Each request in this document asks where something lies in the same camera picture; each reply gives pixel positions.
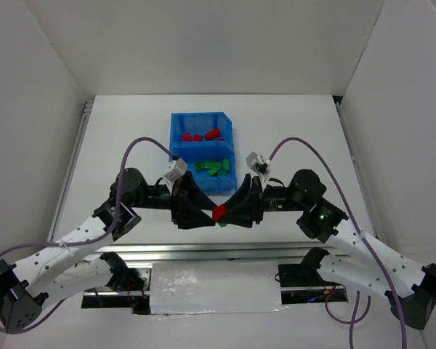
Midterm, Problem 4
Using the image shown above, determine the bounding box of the green sloped 2x2 brick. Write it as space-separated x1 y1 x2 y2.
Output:
194 161 206 172

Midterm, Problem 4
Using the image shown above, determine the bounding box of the red 2x2 stack brick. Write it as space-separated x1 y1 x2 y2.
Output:
211 204 228 222

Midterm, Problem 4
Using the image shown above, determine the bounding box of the green curved brick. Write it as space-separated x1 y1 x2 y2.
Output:
222 159 230 175

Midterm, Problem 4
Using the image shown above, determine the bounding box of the green 2x4 plate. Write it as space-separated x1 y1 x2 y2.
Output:
204 161 222 170

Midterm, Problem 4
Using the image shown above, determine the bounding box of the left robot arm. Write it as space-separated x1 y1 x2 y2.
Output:
0 168 217 334

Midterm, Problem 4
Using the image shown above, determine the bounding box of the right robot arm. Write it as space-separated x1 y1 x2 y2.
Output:
212 169 436 330

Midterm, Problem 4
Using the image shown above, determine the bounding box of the blue near bin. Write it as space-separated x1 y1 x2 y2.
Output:
171 141 237 195

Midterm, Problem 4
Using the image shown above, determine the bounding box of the blue bin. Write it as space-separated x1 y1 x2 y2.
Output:
170 112 233 145
171 141 237 195

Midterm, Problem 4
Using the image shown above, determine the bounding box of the blue far bin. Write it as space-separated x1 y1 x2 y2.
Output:
170 112 233 145

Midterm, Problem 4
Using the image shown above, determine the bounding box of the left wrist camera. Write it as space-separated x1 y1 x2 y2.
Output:
162 158 187 193

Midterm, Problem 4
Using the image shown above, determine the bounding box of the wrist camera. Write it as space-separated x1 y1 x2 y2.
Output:
246 152 271 190
162 158 187 193

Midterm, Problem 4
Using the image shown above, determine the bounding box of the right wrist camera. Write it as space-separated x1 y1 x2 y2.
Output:
246 152 271 190

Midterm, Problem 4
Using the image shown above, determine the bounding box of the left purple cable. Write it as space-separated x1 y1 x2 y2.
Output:
0 137 181 334

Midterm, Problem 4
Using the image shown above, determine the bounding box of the purple cable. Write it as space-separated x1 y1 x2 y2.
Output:
267 137 408 349
0 137 181 334

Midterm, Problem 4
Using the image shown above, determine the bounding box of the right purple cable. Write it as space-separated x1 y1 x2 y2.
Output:
267 137 408 349

